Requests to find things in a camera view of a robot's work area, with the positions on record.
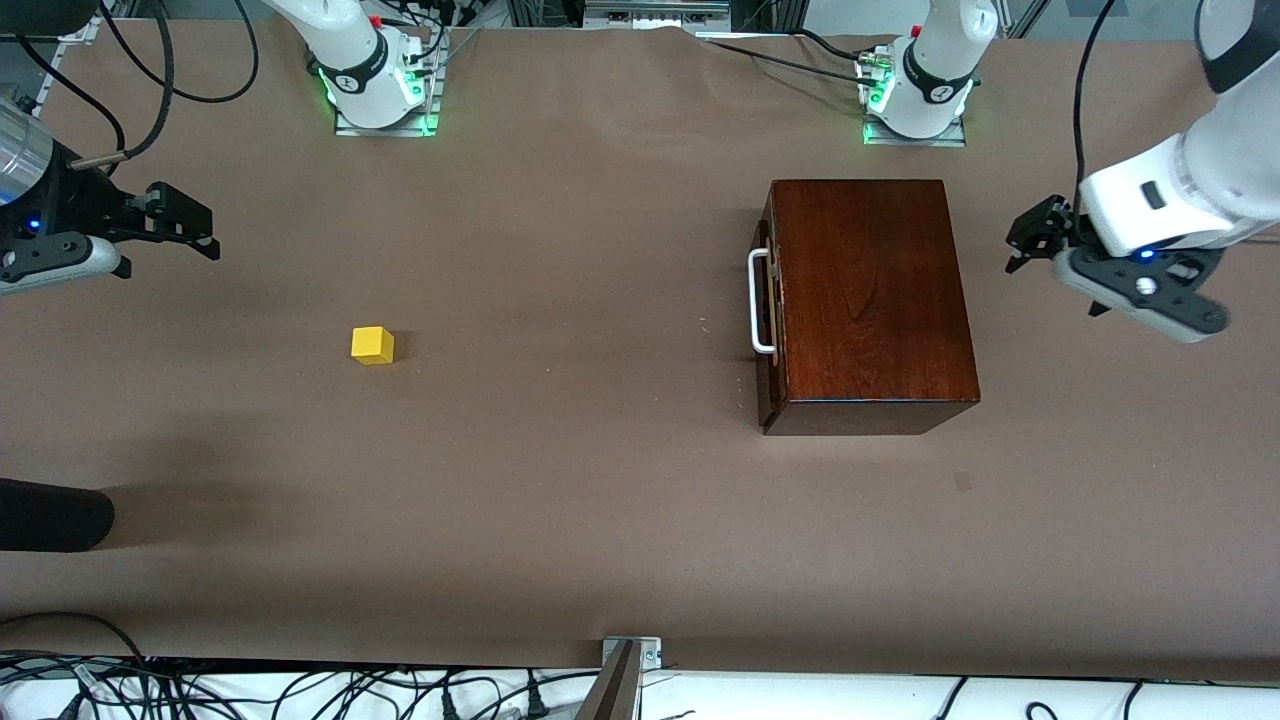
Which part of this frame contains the wooden drawer with white handle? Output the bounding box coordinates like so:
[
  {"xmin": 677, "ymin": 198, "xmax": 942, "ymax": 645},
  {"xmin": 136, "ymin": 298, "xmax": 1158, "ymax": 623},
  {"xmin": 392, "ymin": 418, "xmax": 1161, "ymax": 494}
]
[{"xmin": 748, "ymin": 190, "xmax": 787, "ymax": 403}]

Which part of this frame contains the dark brown wooden cabinet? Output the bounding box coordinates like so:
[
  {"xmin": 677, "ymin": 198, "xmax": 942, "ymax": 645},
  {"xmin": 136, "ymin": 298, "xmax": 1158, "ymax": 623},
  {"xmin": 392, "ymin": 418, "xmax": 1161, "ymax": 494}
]
[{"xmin": 757, "ymin": 179, "xmax": 980, "ymax": 437}]

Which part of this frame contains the black cylindrical object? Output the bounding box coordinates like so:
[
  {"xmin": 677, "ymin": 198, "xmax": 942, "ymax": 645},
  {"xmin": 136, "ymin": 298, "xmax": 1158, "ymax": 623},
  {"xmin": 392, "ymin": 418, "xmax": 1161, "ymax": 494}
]
[{"xmin": 0, "ymin": 478, "xmax": 115, "ymax": 553}]

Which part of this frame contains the brown table cover sheet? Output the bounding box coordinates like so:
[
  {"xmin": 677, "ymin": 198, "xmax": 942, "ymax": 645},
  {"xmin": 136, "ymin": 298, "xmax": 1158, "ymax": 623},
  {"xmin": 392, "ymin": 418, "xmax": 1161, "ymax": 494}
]
[{"xmin": 0, "ymin": 18, "xmax": 1280, "ymax": 683}]

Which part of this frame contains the grey box with ports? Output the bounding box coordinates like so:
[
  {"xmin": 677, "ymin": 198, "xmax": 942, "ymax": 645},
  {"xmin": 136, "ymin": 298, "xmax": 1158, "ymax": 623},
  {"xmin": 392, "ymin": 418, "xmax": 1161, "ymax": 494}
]
[{"xmin": 583, "ymin": 0, "xmax": 732, "ymax": 28}]

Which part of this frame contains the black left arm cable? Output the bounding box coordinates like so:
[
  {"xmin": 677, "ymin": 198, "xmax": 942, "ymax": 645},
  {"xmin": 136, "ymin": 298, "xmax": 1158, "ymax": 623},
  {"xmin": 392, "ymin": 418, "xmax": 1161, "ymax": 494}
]
[{"xmin": 1074, "ymin": 0, "xmax": 1119, "ymax": 191}]

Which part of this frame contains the black right arm loop cable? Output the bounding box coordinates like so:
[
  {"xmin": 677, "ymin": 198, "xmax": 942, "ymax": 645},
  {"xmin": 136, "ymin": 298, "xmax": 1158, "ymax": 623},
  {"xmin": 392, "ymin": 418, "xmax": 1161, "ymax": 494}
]
[{"xmin": 97, "ymin": 0, "xmax": 259, "ymax": 104}]

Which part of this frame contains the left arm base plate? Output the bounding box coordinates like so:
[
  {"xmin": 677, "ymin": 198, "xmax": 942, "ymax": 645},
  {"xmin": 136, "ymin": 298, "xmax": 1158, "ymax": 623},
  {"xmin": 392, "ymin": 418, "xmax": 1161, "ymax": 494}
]
[{"xmin": 862, "ymin": 50, "xmax": 968, "ymax": 148}]

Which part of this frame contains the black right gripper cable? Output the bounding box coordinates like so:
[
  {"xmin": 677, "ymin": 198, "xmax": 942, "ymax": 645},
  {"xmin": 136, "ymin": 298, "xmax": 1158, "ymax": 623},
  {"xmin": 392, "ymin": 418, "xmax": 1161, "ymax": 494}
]
[{"xmin": 70, "ymin": 0, "xmax": 177, "ymax": 171}]

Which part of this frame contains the aluminium table edge rail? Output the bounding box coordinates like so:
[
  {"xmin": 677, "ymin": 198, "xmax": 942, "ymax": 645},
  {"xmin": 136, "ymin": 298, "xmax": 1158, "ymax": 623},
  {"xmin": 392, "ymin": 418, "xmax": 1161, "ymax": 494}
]
[{"xmin": 28, "ymin": 25, "xmax": 101, "ymax": 111}]

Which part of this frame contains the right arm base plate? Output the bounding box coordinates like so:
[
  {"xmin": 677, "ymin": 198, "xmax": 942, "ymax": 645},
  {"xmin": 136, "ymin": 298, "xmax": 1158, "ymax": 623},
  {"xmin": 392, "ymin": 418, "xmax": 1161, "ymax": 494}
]
[{"xmin": 333, "ymin": 30, "xmax": 446, "ymax": 138}]

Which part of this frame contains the black cable behind cabinet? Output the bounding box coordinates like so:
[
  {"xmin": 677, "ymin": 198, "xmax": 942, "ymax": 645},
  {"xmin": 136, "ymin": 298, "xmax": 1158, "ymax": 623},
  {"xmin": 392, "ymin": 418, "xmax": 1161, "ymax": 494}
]
[{"xmin": 700, "ymin": 38, "xmax": 881, "ymax": 86}]

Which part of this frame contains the black arched cable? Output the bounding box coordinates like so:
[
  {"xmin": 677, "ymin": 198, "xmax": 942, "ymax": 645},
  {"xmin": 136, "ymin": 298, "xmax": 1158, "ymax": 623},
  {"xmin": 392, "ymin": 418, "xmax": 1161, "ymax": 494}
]
[{"xmin": 0, "ymin": 611, "xmax": 153, "ymax": 691}]

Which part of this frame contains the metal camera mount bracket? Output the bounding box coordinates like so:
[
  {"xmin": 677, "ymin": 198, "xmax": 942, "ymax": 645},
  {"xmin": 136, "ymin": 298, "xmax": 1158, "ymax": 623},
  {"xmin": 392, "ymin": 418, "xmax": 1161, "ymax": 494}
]
[{"xmin": 573, "ymin": 635, "xmax": 662, "ymax": 720}]

